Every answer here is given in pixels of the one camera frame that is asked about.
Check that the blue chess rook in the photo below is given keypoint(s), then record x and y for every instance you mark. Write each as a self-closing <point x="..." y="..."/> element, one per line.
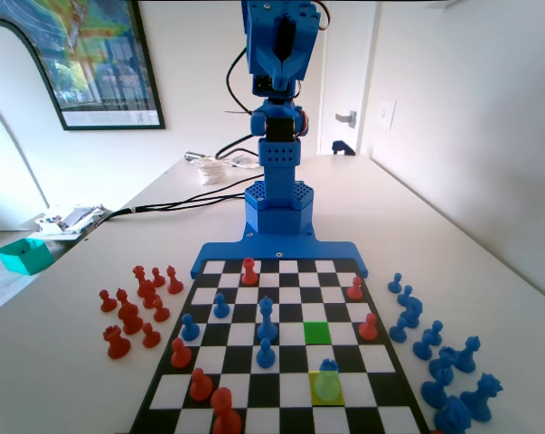
<point x="326" y="384"/>
<point x="444" y="357"/>

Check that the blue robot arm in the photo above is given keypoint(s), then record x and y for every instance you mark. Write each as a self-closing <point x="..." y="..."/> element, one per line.
<point x="279" y="181"/>

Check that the red chess rook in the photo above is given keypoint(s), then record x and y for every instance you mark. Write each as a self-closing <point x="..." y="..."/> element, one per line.
<point x="116" y="344"/>
<point x="249" y="273"/>

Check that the red chess bishop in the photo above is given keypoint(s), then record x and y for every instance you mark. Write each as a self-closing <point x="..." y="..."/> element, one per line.
<point x="174" y="282"/>
<point x="122" y="297"/>

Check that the red chess pawn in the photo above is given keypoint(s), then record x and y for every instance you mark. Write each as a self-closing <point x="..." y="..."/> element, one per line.
<point x="200" y="388"/>
<point x="368" y="327"/>
<point x="151" y="337"/>
<point x="157" y="279"/>
<point x="161" y="312"/>
<point x="354" y="290"/>
<point x="181" y="356"/>
<point x="108" y="303"/>

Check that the red chess queen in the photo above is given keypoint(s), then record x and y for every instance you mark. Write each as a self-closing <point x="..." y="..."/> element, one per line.
<point x="139" y="272"/>

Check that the blue chess pawn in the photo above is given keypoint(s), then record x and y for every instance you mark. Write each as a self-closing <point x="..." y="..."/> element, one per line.
<point x="190" y="331"/>
<point x="398" y="332"/>
<point x="221" y="308"/>
<point x="405" y="296"/>
<point x="394" y="285"/>
<point x="265" y="356"/>

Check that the red chess knight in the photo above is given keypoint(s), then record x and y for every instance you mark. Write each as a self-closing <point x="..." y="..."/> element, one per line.
<point x="148" y="294"/>
<point x="130" y="318"/>

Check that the black white chessboard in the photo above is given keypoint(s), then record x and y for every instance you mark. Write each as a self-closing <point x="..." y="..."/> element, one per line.
<point x="242" y="332"/>

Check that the red piece bottom edge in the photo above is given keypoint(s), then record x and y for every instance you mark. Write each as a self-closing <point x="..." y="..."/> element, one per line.
<point x="225" y="413"/>

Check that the blue chess queen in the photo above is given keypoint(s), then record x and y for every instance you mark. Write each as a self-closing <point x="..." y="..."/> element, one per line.
<point x="482" y="400"/>

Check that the blue table clamp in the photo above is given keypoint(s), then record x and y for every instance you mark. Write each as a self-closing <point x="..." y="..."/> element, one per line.
<point x="343" y="148"/>

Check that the silver metal cylinder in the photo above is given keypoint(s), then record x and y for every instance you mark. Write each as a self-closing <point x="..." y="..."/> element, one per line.
<point x="193" y="156"/>

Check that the black framed poster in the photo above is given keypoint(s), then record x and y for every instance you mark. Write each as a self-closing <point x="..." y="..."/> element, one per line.
<point x="100" y="59"/>

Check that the white arched panel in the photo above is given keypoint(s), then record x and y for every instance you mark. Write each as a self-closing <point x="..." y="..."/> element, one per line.
<point x="10" y="72"/>

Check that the pile of papers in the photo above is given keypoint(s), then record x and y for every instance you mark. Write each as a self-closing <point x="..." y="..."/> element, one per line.
<point x="71" y="219"/>

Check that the blue bishop centre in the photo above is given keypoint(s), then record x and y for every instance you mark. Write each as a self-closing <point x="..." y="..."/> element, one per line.
<point x="266" y="323"/>

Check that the teal plastic box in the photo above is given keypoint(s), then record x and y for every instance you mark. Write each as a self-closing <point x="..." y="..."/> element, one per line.
<point x="28" y="260"/>

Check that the blue wrist camera module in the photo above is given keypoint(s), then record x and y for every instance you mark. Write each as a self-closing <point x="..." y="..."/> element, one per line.
<point x="265" y="85"/>

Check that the white wall switch plate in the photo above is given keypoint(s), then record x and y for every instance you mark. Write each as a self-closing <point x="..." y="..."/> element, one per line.
<point x="386" y="115"/>

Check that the blue base plate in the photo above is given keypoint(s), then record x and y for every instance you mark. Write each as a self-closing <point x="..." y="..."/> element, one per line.
<point x="227" y="253"/>

